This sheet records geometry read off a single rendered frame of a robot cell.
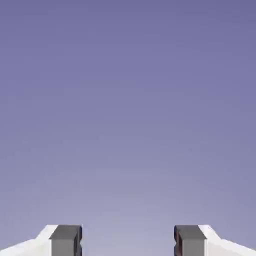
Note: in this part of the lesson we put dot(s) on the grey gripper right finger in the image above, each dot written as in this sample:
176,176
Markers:
192,243

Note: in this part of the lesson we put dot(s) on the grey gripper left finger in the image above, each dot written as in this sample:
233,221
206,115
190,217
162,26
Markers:
64,243

